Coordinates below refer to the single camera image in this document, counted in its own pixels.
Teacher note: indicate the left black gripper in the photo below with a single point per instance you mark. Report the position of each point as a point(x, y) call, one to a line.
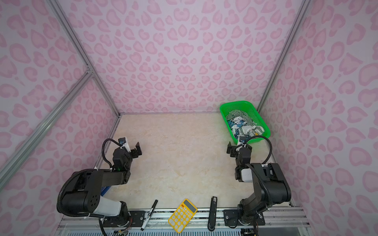
point(133, 153)

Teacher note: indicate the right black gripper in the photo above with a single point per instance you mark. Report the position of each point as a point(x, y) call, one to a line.
point(237, 149)

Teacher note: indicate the colourful printed white shirt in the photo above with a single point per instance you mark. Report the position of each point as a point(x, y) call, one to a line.
point(239, 126)

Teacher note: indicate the green white striped garment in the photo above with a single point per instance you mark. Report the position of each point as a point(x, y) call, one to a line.
point(256, 129)

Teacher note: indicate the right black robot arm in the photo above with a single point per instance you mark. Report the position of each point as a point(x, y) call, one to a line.
point(269, 185)

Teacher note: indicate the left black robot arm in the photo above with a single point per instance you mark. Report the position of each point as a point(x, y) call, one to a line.
point(80, 195)

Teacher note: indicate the blue stapler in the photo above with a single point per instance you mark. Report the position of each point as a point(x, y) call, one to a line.
point(104, 190)

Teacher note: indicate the black marker pen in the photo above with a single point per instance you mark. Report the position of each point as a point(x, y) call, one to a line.
point(149, 214)

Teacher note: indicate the black stapler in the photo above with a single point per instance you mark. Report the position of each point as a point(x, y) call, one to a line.
point(212, 214)

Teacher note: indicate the yellow calculator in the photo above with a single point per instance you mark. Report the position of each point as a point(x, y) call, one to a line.
point(182, 216)

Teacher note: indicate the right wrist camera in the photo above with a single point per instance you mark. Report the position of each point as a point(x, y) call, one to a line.
point(242, 140)

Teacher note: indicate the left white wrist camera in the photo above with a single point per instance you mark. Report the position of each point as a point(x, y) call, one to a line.
point(124, 144)

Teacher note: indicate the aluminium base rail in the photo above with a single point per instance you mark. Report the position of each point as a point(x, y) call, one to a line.
point(278, 221)

